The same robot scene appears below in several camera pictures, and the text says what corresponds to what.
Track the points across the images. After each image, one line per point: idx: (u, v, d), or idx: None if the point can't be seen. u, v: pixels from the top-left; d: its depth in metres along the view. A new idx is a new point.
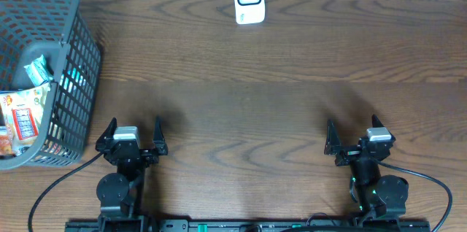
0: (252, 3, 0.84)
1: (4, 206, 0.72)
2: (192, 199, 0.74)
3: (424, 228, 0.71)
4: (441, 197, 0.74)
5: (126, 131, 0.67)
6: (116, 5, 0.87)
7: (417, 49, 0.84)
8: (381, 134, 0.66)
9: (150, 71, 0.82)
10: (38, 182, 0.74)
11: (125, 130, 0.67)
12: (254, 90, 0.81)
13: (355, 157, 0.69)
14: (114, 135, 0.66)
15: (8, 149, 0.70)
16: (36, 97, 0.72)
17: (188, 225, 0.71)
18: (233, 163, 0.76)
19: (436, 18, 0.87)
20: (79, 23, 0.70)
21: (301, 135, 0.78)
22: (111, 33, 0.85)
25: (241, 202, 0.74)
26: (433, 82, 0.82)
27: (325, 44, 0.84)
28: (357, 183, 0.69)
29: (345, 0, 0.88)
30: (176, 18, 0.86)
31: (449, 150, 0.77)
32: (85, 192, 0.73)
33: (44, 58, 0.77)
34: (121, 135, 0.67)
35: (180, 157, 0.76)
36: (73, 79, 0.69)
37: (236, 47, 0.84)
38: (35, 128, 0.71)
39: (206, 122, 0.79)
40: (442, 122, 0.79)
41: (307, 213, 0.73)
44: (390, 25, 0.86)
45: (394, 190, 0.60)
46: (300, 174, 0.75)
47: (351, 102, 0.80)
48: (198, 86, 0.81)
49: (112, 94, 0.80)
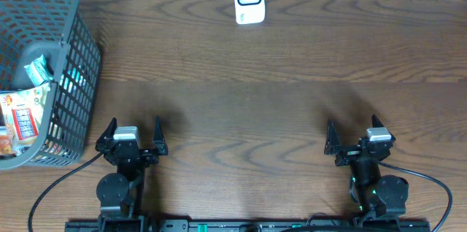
0: (252, 3, 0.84)
1: (4, 206, 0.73)
2: (192, 199, 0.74)
3: (424, 228, 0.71)
4: (441, 197, 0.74)
5: (126, 130, 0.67)
6: (116, 5, 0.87)
7: (417, 49, 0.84)
8: (381, 135, 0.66)
9: (150, 71, 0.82)
10: (39, 182, 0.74)
11: (125, 130, 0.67)
12: (254, 90, 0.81)
13: (355, 157, 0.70)
14: (114, 135, 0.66)
15: (8, 149, 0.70)
16: (36, 97, 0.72)
17: (188, 225, 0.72)
18: (233, 163, 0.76)
19: (437, 18, 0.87)
20: (79, 23, 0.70)
21: (301, 135, 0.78)
22: (111, 33, 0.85)
25: (241, 202, 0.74)
26: (433, 82, 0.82)
27: (325, 44, 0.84)
28: (357, 183, 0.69)
29: (345, 0, 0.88)
30: (176, 18, 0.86)
31: (449, 151, 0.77)
32: (85, 192, 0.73)
33: (44, 58, 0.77)
34: (121, 134, 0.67)
35: (180, 157, 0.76)
36: (73, 79, 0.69)
37: (236, 47, 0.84)
38: (36, 128, 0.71)
39: (206, 122, 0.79)
40: (442, 122, 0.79)
41: (307, 213, 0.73)
44: (390, 25, 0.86)
45: (393, 190, 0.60)
46: (300, 174, 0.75)
47: (351, 102, 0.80)
48: (198, 85, 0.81)
49: (112, 94, 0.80)
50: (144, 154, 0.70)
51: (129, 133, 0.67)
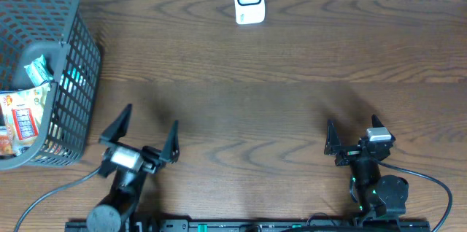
0: (252, 3, 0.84)
1: (4, 206, 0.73)
2: (192, 199, 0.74)
3: (424, 228, 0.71)
4: (441, 197, 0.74)
5: (128, 155, 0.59)
6: (116, 5, 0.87)
7: (417, 49, 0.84)
8: (380, 134, 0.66)
9: (150, 71, 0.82)
10: (39, 182, 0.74)
11: (127, 155, 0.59)
12: (254, 90, 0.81)
13: (355, 157, 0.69)
14: (114, 157, 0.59)
15: (8, 149, 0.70)
16: (36, 97, 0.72)
17: (188, 225, 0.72)
18: (233, 163, 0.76)
19: (436, 18, 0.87)
20: (79, 23, 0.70)
21: (301, 135, 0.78)
22: (111, 33, 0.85)
25: (241, 202, 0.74)
26: (433, 82, 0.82)
27: (325, 44, 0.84)
28: (357, 183, 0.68)
29: (345, 0, 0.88)
30: (176, 18, 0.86)
31: (449, 151, 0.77)
32: (85, 192, 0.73)
33: (44, 58, 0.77)
34: (121, 157, 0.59)
35: (181, 157, 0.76)
36: (73, 79, 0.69)
37: (236, 47, 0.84)
38: (36, 128, 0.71)
39: (206, 122, 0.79)
40: (442, 122, 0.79)
41: (307, 213, 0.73)
44: (390, 25, 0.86)
45: (393, 190, 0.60)
46: (300, 174, 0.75)
47: (351, 102, 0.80)
48: (198, 86, 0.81)
49: (112, 95, 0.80)
50: (144, 168, 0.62)
51: (130, 160, 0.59)
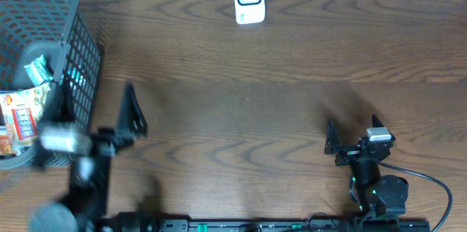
0: (252, 3, 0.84)
1: (4, 206, 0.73)
2: (192, 199, 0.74)
3: (425, 228, 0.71)
4: (441, 197, 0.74)
5: (61, 136, 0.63)
6: (116, 5, 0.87)
7: (417, 49, 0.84)
8: (380, 134, 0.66)
9: (149, 71, 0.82)
10: (39, 182, 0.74)
11: (59, 136, 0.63)
12: (254, 90, 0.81)
13: (355, 157, 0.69)
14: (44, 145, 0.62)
15: (8, 149, 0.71)
16: (36, 97, 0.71)
17: (188, 225, 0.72)
18: (233, 163, 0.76)
19: (437, 18, 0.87)
20: (80, 23, 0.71)
21: (301, 135, 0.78)
22: (111, 33, 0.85)
25: (241, 202, 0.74)
26: (433, 81, 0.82)
27: (325, 44, 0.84)
28: (357, 183, 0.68)
29: (345, 0, 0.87)
30: (176, 18, 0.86)
31: (449, 151, 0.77)
32: None
33: (44, 58, 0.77)
34: (52, 139, 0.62)
35: (181, 157, 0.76)
36: (73, 79, 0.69)
37: (236, 47, 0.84)
38: (35, 128, 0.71)
39: (206, 122, 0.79)
40: (442, 122, 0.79)
41: (307, 213, 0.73)
44: (390, 25, 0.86)
45: (393, 190, 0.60)
46: (300, 174, 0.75)
47: (351, 101, 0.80)
48: (198, 85, 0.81)
49: (112, 95, 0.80)
50: (101, 148, 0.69)
51: (66, 140, 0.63)
